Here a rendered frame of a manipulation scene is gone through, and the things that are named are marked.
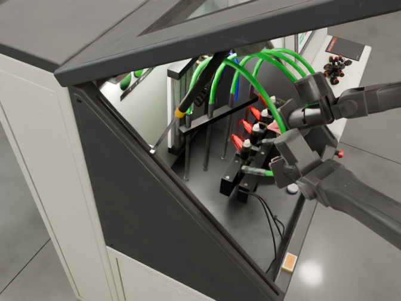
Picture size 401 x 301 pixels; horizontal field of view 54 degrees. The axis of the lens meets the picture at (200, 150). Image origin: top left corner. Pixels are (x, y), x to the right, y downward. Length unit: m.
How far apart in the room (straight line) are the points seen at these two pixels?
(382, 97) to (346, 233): 1.62
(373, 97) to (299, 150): 0.24
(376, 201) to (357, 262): 1.78
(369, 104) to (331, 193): 0.31
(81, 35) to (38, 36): 0.09
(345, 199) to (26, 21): 0.77
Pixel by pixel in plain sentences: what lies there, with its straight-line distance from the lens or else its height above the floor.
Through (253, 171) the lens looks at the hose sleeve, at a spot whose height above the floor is 1.15.
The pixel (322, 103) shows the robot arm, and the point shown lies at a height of 1.38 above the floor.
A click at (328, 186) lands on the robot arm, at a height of 1.43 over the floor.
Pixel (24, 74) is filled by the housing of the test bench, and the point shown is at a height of 1.43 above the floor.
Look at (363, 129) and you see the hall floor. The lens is 3.19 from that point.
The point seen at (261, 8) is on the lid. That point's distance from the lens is 0.56.
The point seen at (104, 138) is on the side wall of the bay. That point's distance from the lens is 0.91.
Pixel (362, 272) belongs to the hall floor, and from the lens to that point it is 2.41.
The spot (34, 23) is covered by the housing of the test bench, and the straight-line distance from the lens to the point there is 1.00.
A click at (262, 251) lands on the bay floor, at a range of 1.32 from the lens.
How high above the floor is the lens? 1.96
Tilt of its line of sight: 46 degrees down
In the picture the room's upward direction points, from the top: 4 degrees clockwise
